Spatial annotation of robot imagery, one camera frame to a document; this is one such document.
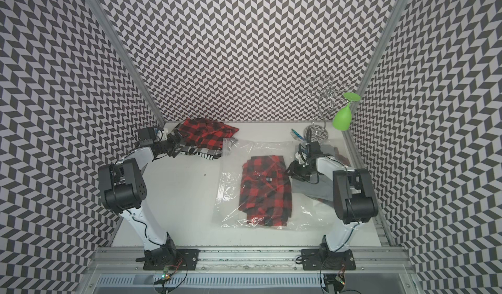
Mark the red black plaid shirt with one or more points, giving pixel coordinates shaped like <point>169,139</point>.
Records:
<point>205,133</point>

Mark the left small circuit board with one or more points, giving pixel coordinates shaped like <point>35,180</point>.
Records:
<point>166,275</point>

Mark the clear plastic vacuum bag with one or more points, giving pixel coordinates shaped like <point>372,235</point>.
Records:
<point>307,214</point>

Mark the green plastic wine glass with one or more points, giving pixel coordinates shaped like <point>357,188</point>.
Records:
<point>343,118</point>

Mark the small circuit board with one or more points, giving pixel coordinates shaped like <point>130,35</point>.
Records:
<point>166,275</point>
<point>333,283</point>

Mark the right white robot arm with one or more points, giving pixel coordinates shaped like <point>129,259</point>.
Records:
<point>347,190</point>

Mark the black white plaid shirt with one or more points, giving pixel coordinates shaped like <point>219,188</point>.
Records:
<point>201,152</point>

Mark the grey folded cloth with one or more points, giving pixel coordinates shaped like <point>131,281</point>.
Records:
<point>308,189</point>

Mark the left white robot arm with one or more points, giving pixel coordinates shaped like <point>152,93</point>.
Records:
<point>123,192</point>

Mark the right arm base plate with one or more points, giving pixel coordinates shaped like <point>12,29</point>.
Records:
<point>312,259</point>

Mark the aluminium front rail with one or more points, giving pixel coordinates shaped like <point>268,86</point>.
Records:
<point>284,259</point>

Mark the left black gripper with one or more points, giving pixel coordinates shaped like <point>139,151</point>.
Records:
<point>175,142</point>

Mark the dark plaid cloth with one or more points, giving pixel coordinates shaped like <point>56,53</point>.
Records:
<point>341,158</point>

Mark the metal wire glass rack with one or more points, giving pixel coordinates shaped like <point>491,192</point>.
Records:
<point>327,93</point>

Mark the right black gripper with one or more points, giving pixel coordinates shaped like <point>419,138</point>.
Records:
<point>294,171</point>

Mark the right small circuit board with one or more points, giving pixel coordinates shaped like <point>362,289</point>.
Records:
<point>333,283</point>

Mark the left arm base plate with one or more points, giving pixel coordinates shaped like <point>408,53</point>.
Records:
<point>184,259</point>

